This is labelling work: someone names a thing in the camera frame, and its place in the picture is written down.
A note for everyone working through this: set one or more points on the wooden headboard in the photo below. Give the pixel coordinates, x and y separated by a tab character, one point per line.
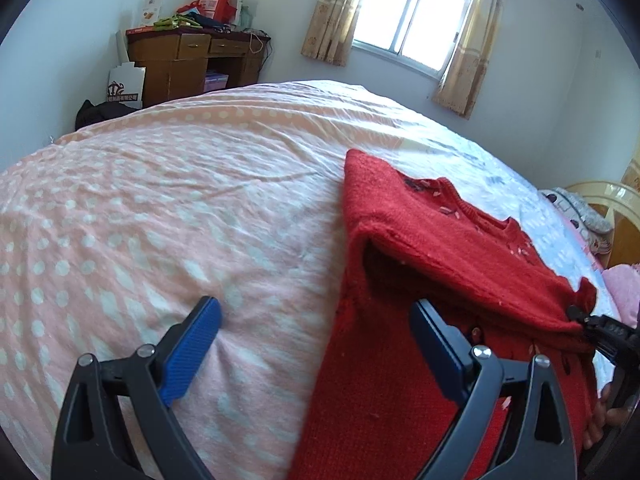
620	210

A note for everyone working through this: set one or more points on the grey patterned pillow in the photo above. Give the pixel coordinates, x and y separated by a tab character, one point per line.
582	210

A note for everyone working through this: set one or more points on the white board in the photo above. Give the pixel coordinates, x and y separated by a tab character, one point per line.
121	47

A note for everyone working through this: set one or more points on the short beige curtain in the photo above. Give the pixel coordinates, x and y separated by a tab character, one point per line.
335	15

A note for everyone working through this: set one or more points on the brown wooden desk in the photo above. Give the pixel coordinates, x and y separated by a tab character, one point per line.
170	60

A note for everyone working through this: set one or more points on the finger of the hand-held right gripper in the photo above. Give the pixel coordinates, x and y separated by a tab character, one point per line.
595	332

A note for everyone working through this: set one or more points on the pink cloth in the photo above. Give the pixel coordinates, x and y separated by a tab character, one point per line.
624	287

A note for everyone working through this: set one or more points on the dark blue cloth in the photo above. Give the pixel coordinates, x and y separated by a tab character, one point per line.
207	21

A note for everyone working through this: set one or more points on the bed with pink dotted sheet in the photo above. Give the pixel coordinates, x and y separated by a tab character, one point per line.
150	185

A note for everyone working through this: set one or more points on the white carton with picture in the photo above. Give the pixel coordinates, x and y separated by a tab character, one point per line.
150	10

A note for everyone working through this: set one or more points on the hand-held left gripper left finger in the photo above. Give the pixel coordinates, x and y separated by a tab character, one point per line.
192	340

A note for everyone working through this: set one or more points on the white paper bag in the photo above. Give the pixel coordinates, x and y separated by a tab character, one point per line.
125	87

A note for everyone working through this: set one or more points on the black jacket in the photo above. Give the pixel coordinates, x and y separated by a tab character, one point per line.
97	112

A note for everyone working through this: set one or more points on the red gift box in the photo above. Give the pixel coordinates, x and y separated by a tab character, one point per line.
217	7

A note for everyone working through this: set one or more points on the purple box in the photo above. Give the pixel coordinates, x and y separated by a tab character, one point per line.
216	82

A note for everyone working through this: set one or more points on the person's right hand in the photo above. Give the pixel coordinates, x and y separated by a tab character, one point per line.
602	412

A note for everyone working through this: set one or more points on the red knitted sweater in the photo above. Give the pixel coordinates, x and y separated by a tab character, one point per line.
425	220

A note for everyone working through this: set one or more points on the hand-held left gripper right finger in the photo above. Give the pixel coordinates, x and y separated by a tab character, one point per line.
435	350

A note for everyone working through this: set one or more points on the window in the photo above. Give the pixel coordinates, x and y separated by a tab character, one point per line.
415	15

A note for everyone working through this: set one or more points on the long beige curtain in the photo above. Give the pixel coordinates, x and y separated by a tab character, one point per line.
475	55

